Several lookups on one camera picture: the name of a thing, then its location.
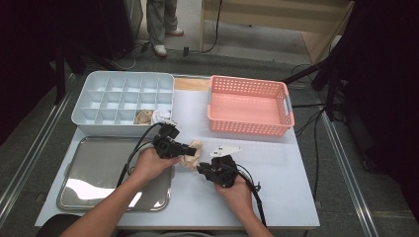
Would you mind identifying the black tripod stand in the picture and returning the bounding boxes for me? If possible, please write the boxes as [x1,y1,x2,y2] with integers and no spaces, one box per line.
[284,48,347,122]

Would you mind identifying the peach sock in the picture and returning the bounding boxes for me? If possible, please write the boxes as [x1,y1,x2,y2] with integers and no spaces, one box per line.
[179,152,203,172]
[187,139,205,156]

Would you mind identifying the left hand-held gripper black cable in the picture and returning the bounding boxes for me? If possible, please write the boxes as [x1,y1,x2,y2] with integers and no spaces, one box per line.
[117,121,166,189]

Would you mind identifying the person's left hand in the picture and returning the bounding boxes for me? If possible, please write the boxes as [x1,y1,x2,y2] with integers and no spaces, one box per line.
[131,146,181,186]

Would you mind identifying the pink perforated plastic basket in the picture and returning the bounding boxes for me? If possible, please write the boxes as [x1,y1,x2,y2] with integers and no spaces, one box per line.
[207,74,295,137]

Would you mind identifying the right hand-held gripper black cable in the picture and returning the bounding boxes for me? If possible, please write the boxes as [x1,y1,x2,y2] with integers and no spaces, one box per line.
[236,163,267,228]

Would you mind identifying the light wooden cabinet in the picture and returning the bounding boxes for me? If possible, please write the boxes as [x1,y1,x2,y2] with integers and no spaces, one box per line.
[198,0,355,65]

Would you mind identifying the black floor cables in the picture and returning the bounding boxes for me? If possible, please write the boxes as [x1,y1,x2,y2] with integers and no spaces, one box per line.
[291,63,334,198]

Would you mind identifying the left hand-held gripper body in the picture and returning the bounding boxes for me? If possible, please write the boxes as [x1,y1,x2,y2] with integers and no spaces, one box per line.
[152,120,183,160]

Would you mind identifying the white floor cable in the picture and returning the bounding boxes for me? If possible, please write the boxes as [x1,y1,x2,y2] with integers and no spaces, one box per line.
[112,45,142,71]

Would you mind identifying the black hanging cable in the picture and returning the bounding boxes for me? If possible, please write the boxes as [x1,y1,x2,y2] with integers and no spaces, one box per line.
[201,0,223,54]

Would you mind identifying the black metal stand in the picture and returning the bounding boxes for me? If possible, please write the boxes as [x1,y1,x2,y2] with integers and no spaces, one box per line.
[53,42,87,106]

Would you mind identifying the black curtain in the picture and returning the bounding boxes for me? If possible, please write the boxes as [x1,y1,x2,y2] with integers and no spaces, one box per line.
[0,0,132,146]
[329,0,419,221]

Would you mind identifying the white compartment storage box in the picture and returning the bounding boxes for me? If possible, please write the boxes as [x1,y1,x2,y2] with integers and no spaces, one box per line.
[71,70,176,137]

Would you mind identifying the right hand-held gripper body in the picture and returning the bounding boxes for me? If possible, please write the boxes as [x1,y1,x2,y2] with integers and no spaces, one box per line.
[206,145,243,190]

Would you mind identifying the translucent grey box lid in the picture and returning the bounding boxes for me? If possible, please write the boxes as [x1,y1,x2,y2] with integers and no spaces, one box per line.
[56,136,176,212]

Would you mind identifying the hand-held gripper black cable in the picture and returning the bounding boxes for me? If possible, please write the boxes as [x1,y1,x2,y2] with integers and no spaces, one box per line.
[117,121,166,189]
[236,163,267,228]

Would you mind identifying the metal floor rail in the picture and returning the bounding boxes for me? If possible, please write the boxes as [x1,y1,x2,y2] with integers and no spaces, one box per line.
[0,73,77,228]
[312,90,379,237]

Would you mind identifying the dark cloth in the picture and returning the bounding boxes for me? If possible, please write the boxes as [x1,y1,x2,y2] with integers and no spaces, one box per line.
[35,213,82,237]

